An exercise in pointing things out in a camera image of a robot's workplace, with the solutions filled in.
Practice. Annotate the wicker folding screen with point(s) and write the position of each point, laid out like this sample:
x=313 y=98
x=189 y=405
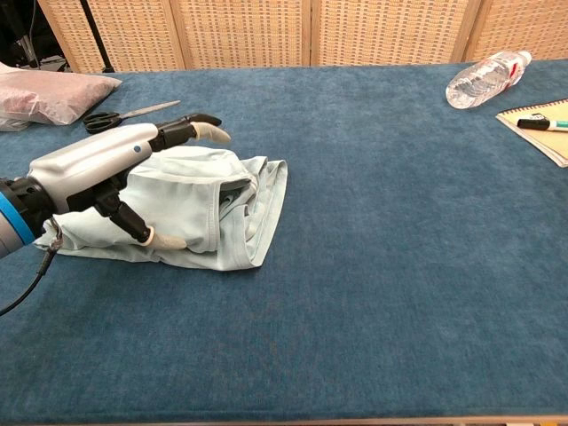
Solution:
x=244 y=31

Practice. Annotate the white translucent plastic bag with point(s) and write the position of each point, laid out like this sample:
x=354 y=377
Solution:
x=11 y=125

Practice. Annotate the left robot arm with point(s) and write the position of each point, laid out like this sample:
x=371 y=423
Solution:
x=13 y=226

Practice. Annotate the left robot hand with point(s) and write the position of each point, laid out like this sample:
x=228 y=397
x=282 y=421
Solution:
x=89 y=164

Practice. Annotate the clear plastic water bottle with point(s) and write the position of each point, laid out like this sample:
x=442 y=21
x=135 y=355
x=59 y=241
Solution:
x=479 y=82

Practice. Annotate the black tripod stand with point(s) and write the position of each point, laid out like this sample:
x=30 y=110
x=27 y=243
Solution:
x=95 y=35

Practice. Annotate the plastic bag with red cloth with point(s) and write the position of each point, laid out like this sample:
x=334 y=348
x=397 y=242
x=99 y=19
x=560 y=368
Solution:
x=53 y=95

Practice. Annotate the brown spiral notebook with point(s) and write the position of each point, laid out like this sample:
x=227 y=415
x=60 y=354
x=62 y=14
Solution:
x=541 y=144

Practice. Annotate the blue velvet table cover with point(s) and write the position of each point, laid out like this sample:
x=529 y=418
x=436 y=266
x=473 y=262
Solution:
x=355 y=310

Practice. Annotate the light blue t-shirt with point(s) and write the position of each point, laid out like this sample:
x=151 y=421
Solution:
x=186 y=222

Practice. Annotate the black green marker pen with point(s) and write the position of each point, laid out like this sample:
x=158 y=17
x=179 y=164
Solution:
x=532 y=124

